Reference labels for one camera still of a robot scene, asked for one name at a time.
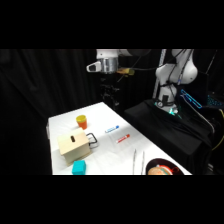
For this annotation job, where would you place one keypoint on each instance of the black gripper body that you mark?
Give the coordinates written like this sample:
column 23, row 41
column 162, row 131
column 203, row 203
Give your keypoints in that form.
column 109, row 83

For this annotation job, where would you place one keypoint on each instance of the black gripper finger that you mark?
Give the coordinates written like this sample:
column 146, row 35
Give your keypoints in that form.
column 114, row 99
column 106, row 99

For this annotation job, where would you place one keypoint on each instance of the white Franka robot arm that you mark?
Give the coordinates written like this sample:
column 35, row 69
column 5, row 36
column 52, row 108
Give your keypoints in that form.
column 180, row 70

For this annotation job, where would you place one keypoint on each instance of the blue and white marker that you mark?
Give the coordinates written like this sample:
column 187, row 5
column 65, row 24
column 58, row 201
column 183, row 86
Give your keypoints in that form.
column 112, row 129

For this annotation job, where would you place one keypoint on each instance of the orange cup with yellow rim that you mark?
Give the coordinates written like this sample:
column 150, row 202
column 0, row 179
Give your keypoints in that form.
column 81, row 122

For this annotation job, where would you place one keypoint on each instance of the red and white marker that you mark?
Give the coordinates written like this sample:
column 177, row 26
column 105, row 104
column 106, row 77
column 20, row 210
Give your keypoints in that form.
column 123, row 138

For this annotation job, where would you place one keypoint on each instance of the silver vertical pole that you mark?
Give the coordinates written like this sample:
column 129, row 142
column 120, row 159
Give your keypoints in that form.
column 159, row 73

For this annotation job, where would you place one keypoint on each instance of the light wooden box with slot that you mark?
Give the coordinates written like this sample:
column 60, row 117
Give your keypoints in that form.
column 73, row 145

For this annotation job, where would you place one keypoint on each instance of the black cloth covered stand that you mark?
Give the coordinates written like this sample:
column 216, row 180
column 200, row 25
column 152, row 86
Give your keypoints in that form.
column 166, row 130

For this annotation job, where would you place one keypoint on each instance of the thin metal chopstick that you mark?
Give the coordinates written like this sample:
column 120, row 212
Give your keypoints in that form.
column 134, row 161
column 143, row 162

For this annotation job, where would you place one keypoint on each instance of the teal rectangular block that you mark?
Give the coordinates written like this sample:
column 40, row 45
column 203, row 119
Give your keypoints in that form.
column 79, row 167

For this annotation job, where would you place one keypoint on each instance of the device with blue glowing edge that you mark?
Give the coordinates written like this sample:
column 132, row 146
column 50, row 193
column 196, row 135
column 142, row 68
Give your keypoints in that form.
column 191, row 99

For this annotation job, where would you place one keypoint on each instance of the black round plate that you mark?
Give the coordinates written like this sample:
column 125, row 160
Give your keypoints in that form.
column 166, row 163

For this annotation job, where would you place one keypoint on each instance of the toy burger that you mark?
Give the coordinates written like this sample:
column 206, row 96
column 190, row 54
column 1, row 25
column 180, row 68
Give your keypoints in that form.
column 159, row 171

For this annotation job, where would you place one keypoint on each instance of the blue lit keyboard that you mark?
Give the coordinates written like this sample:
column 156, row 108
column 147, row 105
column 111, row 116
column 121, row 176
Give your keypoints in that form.
column 216, row 99

